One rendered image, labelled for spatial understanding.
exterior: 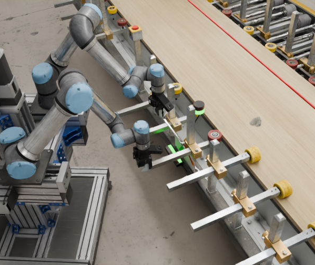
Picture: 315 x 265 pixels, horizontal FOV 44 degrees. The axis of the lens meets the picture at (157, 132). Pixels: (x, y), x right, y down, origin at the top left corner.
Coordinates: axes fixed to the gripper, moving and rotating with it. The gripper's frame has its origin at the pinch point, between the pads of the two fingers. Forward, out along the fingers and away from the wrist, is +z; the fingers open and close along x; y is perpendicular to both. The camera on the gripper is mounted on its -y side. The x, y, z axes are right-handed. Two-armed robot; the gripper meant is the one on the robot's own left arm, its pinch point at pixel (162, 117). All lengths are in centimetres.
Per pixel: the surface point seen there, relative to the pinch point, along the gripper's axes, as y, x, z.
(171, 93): 0.1, -8.1, -13.1
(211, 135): -29.4, -10.1, 2.5
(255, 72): -13, -76, 3
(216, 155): -47.2, 8.3, -8.7
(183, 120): -5.5, -12.6, 7.4
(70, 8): 328, -142, 93
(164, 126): -1.1, -0.5, 7.4
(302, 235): -100, 15, -3
